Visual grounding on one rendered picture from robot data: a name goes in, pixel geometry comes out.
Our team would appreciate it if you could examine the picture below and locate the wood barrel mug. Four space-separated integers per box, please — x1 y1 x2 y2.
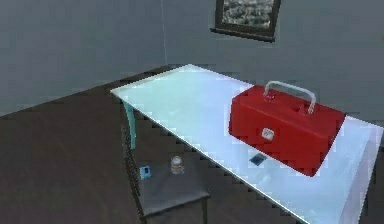
170 155 185 176

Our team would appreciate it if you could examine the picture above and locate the dark grey chair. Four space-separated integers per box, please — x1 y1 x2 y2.
120 123 211 224

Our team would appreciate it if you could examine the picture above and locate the small dark flat card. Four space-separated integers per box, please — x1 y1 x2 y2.
249 153 266 167

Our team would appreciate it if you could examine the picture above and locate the dark framed wall picture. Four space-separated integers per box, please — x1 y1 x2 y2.
210 0 282 43

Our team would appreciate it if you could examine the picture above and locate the red tool box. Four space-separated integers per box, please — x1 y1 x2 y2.
228 80 347 178

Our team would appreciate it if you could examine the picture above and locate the small blue box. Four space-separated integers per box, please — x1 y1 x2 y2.
139 165 152 181

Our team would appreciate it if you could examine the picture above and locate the pale blue glass table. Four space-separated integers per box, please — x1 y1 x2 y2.
110 63 384 224

